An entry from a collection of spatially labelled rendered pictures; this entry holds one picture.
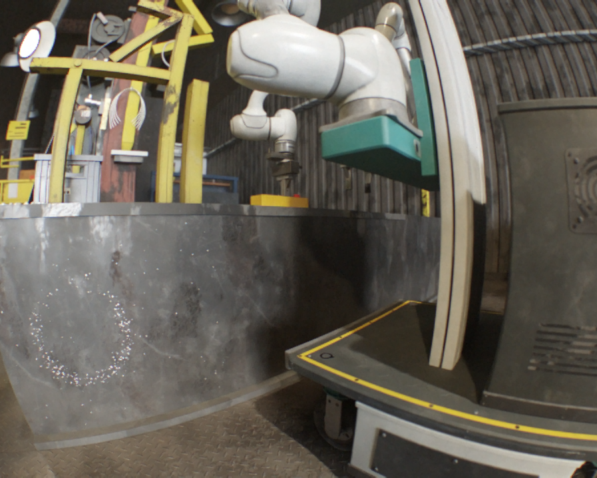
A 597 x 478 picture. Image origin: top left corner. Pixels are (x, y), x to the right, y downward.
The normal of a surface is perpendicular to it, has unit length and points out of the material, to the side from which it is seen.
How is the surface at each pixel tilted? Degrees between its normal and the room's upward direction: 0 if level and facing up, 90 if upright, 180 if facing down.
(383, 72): 93
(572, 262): 90
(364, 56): 92
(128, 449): 0
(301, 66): 129
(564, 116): 90
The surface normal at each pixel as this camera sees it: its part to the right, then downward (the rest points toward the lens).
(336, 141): -0.73, 0.04
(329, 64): 0.37, 0.56
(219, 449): 0.00, -1.00
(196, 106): 0.67, 0.04
